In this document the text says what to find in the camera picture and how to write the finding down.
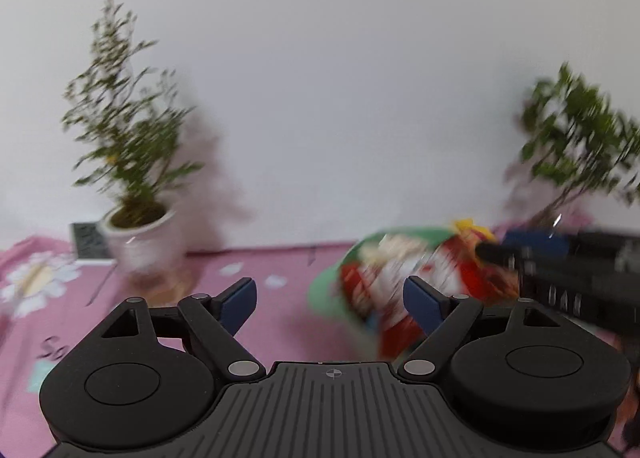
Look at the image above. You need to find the green plastic basket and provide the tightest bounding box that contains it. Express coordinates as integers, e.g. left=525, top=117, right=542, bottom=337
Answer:
left=308, top=219, right=486, bottom=360

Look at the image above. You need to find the dark red snack packet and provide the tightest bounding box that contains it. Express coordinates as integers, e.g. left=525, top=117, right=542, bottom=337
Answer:
left=338, top=260, right=380, bottom=326

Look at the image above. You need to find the leafy plant in glass vase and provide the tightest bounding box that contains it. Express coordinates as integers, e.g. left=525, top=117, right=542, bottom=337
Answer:
left=510, top=62, right=639, bottom=230

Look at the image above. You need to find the small digital clock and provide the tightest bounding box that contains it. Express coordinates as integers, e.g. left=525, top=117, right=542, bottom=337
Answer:
left=70, top=222, right=115, bottom=265

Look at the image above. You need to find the pink printed tablecloth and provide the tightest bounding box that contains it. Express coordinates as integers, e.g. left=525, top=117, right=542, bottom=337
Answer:
left=0, top=217, right=640, bottom=456

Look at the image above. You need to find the thin plant in white pot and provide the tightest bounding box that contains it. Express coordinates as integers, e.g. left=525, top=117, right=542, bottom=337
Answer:
left=61, top=0, right=204, bottom=305

